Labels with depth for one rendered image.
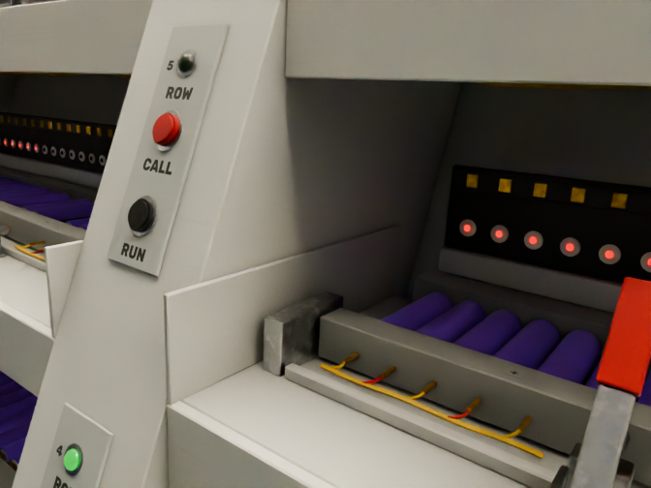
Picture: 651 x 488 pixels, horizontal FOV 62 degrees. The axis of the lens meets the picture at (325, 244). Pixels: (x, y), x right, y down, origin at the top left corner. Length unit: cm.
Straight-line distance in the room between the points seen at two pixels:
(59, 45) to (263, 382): 27
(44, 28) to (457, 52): 30
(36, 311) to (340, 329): 19
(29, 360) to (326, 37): 24
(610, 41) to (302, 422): 18
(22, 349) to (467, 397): 25
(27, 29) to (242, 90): 24
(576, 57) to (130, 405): 23
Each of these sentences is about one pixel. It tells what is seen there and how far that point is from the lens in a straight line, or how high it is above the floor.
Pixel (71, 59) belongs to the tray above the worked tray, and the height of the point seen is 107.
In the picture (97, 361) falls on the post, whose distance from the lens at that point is 29.
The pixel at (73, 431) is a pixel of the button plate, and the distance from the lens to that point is 30.
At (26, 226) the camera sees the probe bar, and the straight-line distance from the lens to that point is 50.
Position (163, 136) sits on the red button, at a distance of 27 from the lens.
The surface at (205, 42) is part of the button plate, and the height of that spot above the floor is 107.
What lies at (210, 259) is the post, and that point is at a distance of 24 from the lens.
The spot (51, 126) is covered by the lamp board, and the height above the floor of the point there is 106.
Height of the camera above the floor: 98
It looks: 2 degrees up
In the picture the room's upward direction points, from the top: 15 degrees clockwise
